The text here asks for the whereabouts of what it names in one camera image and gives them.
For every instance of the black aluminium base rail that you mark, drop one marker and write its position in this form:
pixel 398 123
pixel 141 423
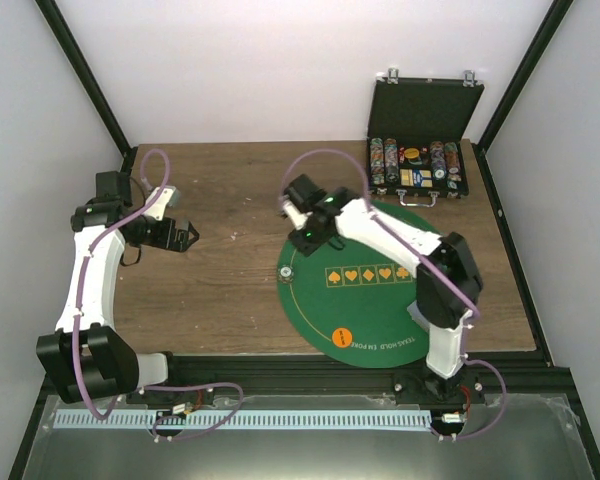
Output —
pixel 523 373

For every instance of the orange round blind button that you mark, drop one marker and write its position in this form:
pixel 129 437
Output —
pixel 342 337

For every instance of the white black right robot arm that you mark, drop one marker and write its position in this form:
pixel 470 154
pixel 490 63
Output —
pixel 447 280

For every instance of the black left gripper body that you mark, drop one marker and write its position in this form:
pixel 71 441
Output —
pixel 162 241

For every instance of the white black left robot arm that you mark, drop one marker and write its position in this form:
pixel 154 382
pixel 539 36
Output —
pixel 85 354

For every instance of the blue patterned card deck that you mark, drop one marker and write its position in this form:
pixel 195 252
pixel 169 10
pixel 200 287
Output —
pixel 418 317

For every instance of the blue card box in case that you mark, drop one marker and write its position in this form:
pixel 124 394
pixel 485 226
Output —
pixel 422 178

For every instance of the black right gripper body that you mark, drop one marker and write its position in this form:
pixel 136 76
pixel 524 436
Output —
pixel 313 240

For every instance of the yellow card box in case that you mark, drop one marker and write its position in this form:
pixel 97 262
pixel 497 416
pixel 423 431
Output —
pixel 406 177

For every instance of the round green poker mat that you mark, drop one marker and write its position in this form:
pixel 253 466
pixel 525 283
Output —
pixel 350 285

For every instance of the light blue slotted cable duct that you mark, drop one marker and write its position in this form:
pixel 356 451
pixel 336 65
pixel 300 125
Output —
pixel 390 420

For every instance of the black poker chip case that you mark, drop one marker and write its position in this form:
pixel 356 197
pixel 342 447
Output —
pixel 416 112

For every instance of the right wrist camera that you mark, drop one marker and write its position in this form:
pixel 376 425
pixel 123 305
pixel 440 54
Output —
pixel 291 212

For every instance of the chip row in case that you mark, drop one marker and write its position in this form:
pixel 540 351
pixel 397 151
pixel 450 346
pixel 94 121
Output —
pixel 437 160
pixel 453 166
pixel 391 161
pixel 377 168

